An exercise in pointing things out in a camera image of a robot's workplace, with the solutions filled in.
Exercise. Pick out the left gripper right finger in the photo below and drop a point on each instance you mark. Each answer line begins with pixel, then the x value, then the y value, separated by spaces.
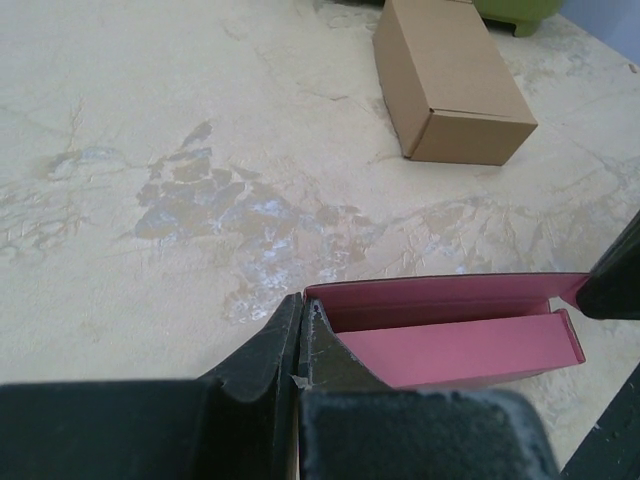
pixel 353 426

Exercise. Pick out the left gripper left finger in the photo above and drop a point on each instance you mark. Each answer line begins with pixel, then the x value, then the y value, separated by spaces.
pixel 234 422

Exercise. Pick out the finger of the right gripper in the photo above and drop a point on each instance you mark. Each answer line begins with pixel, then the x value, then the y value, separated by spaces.
pixel 612 289

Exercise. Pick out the pink paper box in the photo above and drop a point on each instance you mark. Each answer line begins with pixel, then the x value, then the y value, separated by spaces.
pixel 455 331

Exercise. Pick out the brown cardboard box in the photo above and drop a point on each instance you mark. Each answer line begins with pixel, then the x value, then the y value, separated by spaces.
pixel 449 93

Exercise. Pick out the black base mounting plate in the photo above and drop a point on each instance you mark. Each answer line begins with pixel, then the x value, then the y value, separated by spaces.
pixel 611 449

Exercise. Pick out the olive green plastic bin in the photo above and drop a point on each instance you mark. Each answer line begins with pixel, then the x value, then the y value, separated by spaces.
pixel 525 15

